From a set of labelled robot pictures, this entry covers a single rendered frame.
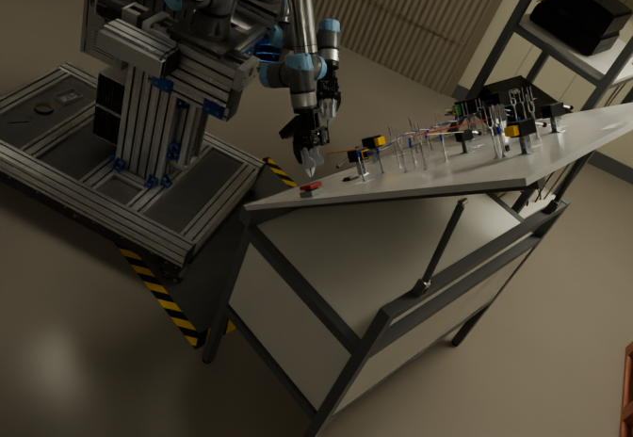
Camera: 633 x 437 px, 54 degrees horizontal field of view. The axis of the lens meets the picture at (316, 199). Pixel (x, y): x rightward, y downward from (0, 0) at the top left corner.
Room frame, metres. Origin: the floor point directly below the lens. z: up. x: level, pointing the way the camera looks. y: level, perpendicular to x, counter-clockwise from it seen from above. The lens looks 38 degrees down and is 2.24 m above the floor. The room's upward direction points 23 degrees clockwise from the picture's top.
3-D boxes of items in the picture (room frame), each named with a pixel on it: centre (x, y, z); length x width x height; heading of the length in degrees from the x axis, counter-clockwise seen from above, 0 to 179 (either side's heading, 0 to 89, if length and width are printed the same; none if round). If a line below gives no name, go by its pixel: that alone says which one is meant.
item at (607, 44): (2.65, -0.70, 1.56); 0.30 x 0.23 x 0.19; 59
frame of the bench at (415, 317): (1.87, -0.38, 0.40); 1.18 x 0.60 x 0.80; 147
